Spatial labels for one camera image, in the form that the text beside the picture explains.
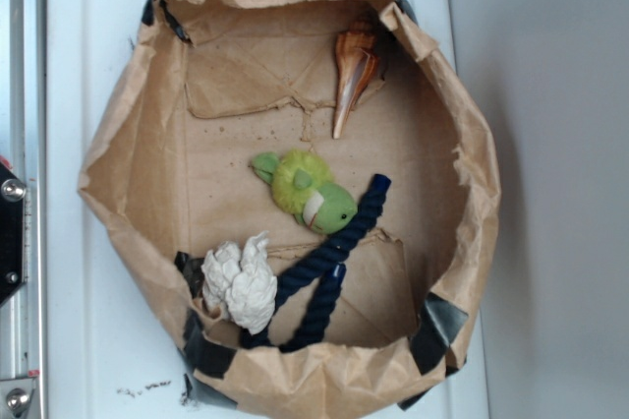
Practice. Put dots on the aluminium frame rail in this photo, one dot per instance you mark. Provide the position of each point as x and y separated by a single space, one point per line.
23 145

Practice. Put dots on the brown paper bag bin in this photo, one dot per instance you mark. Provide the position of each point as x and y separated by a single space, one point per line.
212 83

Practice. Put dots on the black metal bracket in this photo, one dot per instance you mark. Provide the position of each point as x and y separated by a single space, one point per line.
12 231

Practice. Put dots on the crumpled white paper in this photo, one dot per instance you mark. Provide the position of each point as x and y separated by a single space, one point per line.
239 284

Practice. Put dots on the green plush turtle toy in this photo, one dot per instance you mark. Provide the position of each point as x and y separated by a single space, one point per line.
302 184

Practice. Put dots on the orange spiral conch shell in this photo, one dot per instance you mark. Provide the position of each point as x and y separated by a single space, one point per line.
357 64

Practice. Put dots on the white plastic tray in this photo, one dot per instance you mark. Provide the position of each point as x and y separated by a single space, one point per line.
108 355

